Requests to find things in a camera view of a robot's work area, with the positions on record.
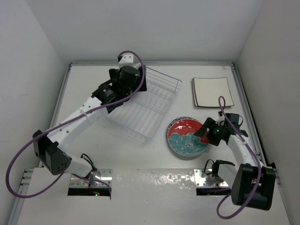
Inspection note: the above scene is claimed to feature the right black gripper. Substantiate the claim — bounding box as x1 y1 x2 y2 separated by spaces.
194 117 225 146

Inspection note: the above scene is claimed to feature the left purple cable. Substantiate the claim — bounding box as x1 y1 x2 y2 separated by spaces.
5 50 145 199

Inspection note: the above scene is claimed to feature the blue floral round plate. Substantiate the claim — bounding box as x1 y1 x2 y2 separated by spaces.
166 116 208 158

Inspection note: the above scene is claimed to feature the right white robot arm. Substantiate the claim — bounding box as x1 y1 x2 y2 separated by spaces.
194 112 276 210

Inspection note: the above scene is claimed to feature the metal base plate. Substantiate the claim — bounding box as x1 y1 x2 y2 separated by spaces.
194 169 229 188
71 169 112 188

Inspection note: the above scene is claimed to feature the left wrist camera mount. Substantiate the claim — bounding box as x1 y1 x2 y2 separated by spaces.
118 53 136 69

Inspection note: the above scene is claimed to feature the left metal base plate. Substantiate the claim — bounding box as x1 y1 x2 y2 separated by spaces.
71 169 112 188

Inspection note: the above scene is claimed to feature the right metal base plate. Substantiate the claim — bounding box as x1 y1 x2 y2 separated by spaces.
194 169 229 188

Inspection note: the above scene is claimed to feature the square plate dark rim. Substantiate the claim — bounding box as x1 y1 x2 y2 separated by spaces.
191 76 234 108
191 78 233 109

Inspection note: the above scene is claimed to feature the red teal floral bowl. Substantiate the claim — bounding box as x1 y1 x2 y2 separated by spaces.
166 117 209 157

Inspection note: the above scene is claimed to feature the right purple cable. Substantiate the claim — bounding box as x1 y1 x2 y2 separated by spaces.
216 96 263 219

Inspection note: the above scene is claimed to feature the clear plastic dish rack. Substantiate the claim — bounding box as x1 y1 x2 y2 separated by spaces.
106 67 182 141

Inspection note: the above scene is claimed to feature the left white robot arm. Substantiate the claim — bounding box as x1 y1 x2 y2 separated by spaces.
33 65 147 177

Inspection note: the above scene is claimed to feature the purple cable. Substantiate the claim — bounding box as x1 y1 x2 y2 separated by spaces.
5 50 145 199
216 96 263 219

